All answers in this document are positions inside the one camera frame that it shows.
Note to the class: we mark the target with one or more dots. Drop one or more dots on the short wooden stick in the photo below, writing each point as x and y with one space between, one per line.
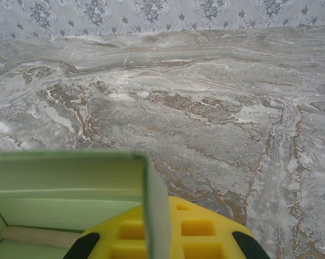
38 236

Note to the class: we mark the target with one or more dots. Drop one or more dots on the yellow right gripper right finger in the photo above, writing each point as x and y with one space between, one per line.
200 242

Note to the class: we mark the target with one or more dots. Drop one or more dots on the light green paper box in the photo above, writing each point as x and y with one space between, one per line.
57 175

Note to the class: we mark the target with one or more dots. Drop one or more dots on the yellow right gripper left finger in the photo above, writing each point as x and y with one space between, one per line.
111 242

